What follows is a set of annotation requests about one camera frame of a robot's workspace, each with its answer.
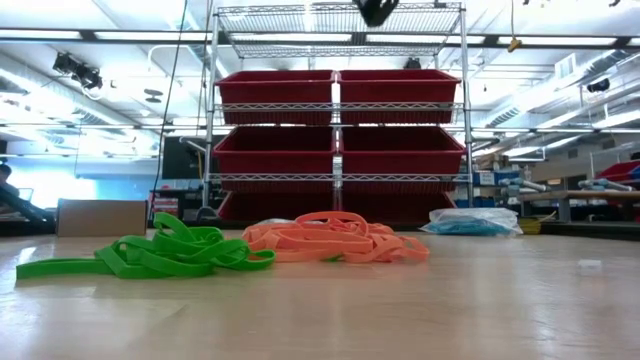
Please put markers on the black slanted bar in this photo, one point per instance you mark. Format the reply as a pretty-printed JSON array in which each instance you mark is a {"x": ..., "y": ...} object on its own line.
[{"x": 25, "y": 210}]

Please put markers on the blue rubber bands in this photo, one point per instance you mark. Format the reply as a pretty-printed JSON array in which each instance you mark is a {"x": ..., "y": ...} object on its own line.
[{"x": 465, "y": 228}]

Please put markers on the orange rubber bands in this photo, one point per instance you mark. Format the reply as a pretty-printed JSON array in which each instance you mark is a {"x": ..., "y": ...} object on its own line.
[{"x": 325, "y": 240}]

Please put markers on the person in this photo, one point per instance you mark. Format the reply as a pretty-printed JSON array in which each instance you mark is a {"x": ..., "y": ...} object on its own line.
[{"x": 5, "y": 175}]

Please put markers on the black monitor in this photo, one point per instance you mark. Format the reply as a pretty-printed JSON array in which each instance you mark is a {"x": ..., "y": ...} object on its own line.
[{"x": 182, "y": 157}]

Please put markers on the red white box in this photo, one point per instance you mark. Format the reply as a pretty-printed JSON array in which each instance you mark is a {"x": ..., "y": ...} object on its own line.
[{"x": 165, "y": 207}]

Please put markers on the distant cardboard boxes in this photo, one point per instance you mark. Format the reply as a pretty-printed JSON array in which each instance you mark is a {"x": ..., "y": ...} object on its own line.
[{"x": 492, "y": 161}]

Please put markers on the clear plastic zip bag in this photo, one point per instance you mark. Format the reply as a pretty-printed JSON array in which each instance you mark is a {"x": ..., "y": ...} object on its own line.
[{"x": 470, "y": 215}]

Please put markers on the black ceiling camera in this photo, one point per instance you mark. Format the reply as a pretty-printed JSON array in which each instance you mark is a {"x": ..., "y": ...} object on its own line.
[{"x": 598, "y": 85}]

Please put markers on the yellow coil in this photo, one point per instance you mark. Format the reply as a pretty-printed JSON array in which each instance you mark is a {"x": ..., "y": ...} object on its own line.
[{"x": 531, "y": 226}]

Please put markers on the cart caster wheel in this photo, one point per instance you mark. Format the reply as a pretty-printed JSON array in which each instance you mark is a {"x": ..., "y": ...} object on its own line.
[{"x": 206, "y": 214}]

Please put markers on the blue storage bin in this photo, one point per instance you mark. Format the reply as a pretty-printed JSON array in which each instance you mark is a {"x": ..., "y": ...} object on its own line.
[
  {"x": 484, "y": 178},
  {"x": 475, "y": 202}
]

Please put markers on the small cardboard box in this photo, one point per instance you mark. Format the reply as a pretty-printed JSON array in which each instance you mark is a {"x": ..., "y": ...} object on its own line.
[{"x": 100, "y": 217}]

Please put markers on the green rubber bands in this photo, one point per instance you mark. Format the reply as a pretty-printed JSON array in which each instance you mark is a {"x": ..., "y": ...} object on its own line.
[{"x": 60, "y": 267}]

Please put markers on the pale blue robot arm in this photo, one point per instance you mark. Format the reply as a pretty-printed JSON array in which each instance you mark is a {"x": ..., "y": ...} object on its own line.
[
  {"x": 605, "y": 184},
  {"x": 520, "y": 184}
]

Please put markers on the long ceiling light strip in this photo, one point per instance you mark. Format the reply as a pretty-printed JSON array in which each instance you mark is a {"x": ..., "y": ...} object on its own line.
[
  {"x": 145, "y": 35},
  {"x": 575, "y": 40}
]

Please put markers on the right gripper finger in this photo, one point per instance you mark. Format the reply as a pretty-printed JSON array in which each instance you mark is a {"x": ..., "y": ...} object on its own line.
[{"x": 375, "y": 12}]

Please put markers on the yellow hanging plug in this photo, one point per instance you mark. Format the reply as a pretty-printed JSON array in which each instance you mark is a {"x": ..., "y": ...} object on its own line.
[{"x": 514, "y": 44}]

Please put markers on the red storage tray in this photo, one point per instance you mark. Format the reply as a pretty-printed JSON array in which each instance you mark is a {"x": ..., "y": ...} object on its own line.
[{"x": 620, "y": 171}]

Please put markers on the wooden workbench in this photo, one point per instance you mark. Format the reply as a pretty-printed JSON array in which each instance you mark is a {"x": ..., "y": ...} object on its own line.
[{"x": 575, "y": 196}]

